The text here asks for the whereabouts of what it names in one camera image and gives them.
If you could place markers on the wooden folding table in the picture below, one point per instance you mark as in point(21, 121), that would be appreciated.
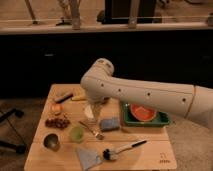
point(155, 154)

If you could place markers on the orange bowl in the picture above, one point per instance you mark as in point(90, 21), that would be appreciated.
point(142, 113)

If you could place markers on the blue grey cloth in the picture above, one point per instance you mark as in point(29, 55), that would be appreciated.
point(88, 158)

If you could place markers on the orange fruit piece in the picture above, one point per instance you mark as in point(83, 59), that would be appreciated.
point(56, 109)

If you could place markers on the dark brown bowl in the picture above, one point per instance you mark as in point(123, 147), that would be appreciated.
point(105, 100)

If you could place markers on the blue sponge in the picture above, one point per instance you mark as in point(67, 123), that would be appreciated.
point(109, 124)

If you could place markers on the metal fork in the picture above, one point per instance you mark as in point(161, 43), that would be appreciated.
point(96, 134)

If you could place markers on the black chair base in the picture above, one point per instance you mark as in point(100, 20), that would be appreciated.
point(15, 141)

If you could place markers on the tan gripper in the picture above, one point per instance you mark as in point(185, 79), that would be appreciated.
point(96, 109)

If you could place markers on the dark eraser block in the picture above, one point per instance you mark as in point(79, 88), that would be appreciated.
point(63, 97)

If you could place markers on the black white dish brush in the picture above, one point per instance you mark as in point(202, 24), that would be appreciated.
point(111, 154)

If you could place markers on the green plastic tray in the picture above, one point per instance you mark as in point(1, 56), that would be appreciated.
point(160, 120)

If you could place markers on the green plastic cup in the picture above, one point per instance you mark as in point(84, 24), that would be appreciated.
point(76, 134)

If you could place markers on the white cup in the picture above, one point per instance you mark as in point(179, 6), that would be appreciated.
point(88, 112)

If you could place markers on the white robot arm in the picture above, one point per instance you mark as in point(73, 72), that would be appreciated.
point(192, 102)

